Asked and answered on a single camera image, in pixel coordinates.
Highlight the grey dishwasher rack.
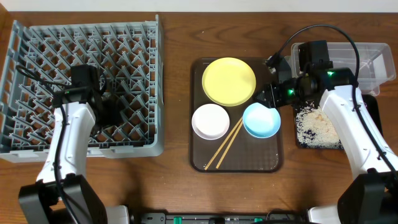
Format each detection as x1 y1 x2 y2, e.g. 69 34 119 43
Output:
1 19 164 163

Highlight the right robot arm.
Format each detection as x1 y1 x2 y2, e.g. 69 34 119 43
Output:
253 40 397 223

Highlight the wooden chopstick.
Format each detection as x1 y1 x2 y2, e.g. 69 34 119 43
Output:
215 121 244 170
205 118 243 170

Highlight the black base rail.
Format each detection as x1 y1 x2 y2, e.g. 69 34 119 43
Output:
129 212 309 224

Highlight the light blue bowl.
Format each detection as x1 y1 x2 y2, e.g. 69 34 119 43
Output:
243 103 281 139

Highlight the black waste tray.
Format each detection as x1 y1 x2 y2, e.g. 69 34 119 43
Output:
293 92 383 150

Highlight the spilled rice food waste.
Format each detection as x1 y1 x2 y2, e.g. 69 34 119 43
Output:
295 100 345 149

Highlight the dark brown serving tray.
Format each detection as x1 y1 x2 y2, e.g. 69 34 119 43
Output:
189 58 284 173

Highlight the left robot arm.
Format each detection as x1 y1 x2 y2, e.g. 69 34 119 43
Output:
19 64 130 223

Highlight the clear plastic bin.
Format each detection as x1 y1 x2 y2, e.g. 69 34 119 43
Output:
282 42 397 96

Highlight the yellow round plate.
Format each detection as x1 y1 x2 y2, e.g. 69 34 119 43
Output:
201 57 257 106

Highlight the white bowl with food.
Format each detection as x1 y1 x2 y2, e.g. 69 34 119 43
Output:
192 104 230 140

